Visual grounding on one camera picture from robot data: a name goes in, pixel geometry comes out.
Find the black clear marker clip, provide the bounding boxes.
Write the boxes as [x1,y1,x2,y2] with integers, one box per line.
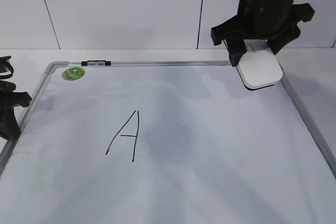
[81,60,111,66]

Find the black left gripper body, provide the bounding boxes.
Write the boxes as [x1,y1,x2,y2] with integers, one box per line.
[1,56,32,109]

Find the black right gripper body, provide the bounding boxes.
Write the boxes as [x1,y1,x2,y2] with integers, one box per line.
[210,0,315,46]

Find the white whiteboard eraser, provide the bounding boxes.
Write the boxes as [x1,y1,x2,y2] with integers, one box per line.
[236,48,283,90]

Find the white whiteboard with aluminium frame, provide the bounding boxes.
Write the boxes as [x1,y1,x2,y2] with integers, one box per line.
[1,65,335,223]

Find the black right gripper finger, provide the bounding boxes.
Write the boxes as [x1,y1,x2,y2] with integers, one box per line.
[225,39,247,67]
[267,26,300,55]

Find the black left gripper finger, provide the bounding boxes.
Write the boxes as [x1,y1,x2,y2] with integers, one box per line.
[1,108,20,140]

